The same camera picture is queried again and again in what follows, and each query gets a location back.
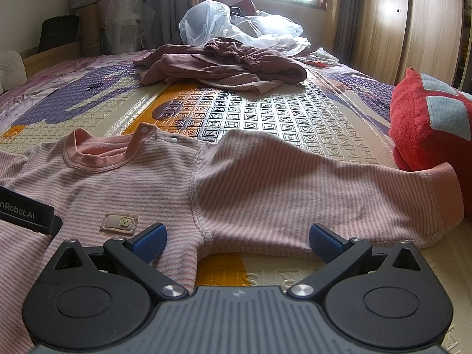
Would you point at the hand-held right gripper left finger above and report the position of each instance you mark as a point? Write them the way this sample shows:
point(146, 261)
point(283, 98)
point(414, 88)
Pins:
point(149, 243)

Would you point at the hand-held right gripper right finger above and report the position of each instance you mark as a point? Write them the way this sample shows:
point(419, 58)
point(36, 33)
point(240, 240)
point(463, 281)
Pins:
point(324, 241)

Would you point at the pink striped baby shirt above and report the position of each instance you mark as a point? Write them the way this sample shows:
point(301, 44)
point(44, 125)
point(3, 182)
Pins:
point(258, 184)

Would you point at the printed foam play mat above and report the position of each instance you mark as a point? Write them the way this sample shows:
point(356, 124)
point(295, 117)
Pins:
point(276, 118)

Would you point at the red cushion with grey patches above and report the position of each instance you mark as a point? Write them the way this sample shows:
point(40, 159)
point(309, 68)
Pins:
point(409, 129)

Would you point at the beige dimpled pillow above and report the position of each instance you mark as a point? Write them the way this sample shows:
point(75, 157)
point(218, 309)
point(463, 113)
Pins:
point(11, 70)

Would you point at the wooden headboard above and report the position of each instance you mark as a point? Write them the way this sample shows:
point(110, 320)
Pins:
point(48, 57)

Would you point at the mauve striped garment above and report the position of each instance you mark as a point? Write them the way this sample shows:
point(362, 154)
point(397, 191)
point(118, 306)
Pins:
point(250, 84)

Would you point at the mauve sweatshirt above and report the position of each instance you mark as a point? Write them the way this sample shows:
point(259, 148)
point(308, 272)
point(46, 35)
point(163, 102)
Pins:
point(177, 66)

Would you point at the black bag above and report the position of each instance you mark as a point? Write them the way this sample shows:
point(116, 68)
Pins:
point(59, 33)

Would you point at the mauve elastic-cuff pants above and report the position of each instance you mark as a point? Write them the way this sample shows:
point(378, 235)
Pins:
point(265, 62)

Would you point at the tall cardboard carton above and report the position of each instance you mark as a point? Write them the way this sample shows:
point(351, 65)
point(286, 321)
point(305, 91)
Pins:
point(90, 29)

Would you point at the plastic wrapped bundle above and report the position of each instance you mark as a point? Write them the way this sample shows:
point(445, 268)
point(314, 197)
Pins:
point(121, 14)

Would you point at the clear crumpled plastic bag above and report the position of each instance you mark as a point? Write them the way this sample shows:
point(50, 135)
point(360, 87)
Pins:
point(273, 27)

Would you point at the grey and beige curtain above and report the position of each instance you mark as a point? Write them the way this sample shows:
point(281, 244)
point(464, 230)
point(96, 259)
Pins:
point(346, 14)
point(169, 7)

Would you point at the wooden wardrobe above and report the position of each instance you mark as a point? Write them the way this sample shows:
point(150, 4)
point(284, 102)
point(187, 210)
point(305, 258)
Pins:
point(424, 25)

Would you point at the red book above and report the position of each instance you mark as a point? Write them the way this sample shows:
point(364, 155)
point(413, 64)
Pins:
point(247, 6)

